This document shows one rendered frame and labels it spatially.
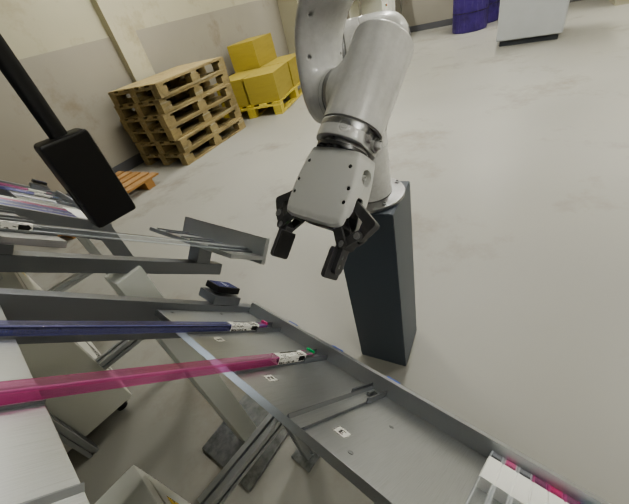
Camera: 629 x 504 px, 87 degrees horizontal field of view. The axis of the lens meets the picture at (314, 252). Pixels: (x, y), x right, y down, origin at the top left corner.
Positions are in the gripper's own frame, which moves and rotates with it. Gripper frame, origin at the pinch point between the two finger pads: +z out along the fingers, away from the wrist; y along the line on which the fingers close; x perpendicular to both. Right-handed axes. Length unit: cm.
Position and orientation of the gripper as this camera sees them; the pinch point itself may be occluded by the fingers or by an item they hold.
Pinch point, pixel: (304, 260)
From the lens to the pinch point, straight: 44.2
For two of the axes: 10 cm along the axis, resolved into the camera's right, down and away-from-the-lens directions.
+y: -7.5, -2.8, 6.0
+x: -5.6, -2.0, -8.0
